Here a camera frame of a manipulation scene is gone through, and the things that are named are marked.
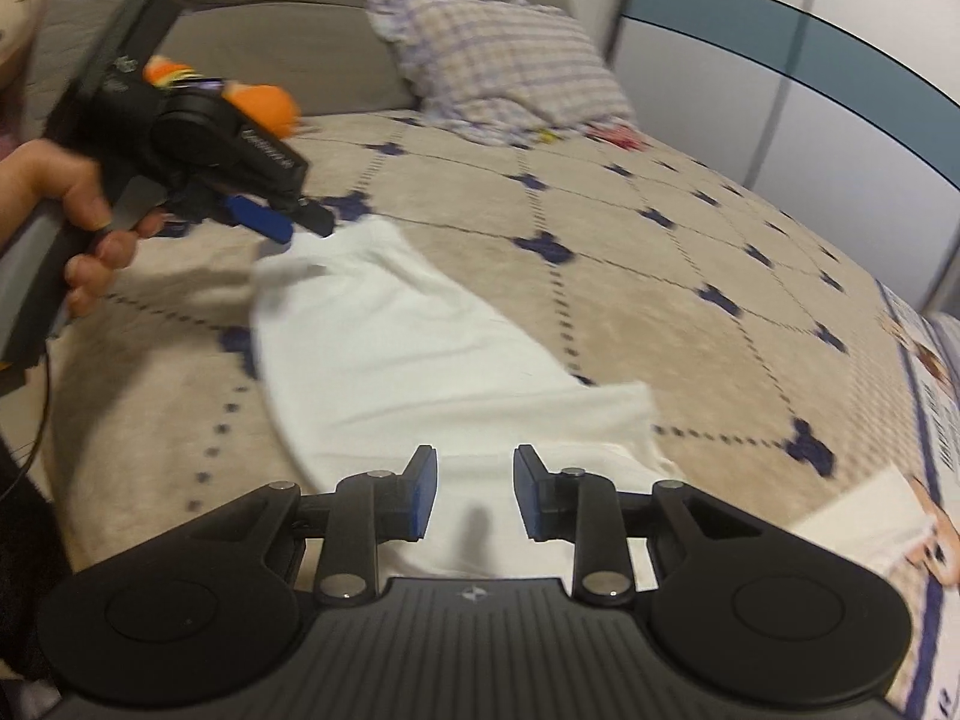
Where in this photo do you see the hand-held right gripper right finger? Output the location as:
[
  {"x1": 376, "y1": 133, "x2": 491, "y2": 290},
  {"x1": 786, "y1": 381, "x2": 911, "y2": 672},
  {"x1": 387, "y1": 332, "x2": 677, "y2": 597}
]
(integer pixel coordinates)
[{"x1": 512, "y1": 444, "x2": 751, "y2": 605}]

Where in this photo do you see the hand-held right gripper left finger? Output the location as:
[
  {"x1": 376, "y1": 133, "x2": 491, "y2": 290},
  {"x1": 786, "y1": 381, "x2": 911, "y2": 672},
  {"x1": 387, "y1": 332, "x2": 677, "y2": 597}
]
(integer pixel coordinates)
[{"x1": 191, "y1": 444, "x2": 440, "y2": 608}]

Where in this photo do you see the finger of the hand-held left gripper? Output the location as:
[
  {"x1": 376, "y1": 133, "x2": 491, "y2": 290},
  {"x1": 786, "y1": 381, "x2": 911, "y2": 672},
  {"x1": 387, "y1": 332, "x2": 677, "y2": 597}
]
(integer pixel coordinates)
[
  {"x1": 291, "y1": 197, "x2": 336, "y2": 239},
  {"x1": 221, "y1": 193, "x2": 293, "y2": 245}
]

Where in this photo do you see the white long-sleeve shirt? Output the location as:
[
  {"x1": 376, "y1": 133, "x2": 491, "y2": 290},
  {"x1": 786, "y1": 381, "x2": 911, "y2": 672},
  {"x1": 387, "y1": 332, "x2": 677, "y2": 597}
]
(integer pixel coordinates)
[{"x1": 247, "y1": 214, "x2": 927, "y2": 601}]

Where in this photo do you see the person's left hand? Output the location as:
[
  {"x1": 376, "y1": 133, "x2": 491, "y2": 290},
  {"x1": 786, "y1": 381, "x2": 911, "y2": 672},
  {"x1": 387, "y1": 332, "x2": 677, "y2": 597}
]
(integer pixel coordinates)
[{"x1": 0, "y1": 139, "x2": 170, "y2": 320}]

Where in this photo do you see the orange plush toy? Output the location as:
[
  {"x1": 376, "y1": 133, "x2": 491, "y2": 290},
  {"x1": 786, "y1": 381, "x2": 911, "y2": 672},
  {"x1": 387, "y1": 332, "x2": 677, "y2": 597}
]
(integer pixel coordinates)
[{"x1": 142, "y1": 52, "x2": 301, "y2": 140}]

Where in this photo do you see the grey upholstered headboard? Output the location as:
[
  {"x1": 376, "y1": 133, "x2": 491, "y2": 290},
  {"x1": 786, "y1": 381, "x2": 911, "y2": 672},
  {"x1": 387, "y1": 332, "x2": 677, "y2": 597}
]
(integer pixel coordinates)
[{"x1": 22, "y1": 0, "x2": 578, "y2": 136}]

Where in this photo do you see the floral cushion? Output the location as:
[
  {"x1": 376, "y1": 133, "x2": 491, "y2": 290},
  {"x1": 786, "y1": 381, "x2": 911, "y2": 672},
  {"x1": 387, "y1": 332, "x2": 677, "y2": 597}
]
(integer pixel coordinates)
[{"x1": 0, "y1": 0, "x2": 65, "y2": 91}]

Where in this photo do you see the beige patterned blanket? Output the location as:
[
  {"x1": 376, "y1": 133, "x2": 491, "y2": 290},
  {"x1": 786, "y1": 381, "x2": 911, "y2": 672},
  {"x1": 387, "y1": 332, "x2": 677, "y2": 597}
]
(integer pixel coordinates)
[{"x1": 37, "y1": 109, "x2": 960, "y2": 720}]

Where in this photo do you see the purple plaid pillow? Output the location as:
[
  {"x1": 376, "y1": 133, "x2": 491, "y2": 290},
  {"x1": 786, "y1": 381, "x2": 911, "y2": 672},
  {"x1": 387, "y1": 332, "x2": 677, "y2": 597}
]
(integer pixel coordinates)
[{"x1": 366, "y1": 0, "x2": 638, "y2": 147}]

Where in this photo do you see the pink cloth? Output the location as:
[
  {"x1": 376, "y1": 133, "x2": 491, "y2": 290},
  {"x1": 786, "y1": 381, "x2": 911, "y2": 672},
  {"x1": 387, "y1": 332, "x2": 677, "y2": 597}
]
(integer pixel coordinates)
[{"x1": 589, "y1": 124, "x2": 650, "y2": 151}]

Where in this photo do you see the person's dark fleece robe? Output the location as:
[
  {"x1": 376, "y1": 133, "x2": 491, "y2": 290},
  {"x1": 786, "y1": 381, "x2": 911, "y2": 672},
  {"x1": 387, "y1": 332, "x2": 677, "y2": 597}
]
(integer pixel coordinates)
[{"x1": 0, "y1": 450, "x2": 68, "y2": 683}]

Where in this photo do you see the white and teal wardrobe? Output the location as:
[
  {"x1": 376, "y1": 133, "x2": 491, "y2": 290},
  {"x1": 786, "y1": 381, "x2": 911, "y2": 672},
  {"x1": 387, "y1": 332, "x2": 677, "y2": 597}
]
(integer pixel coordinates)
[{"x1": 574, "y1": 0, "x2": 960, "y2": 316}]

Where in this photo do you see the black cable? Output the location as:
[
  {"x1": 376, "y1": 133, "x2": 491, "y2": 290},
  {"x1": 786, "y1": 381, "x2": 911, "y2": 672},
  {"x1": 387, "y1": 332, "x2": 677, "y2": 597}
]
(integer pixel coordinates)
[{"x1": 0, "y1": 345, "x2": 53, "y2": 503}]

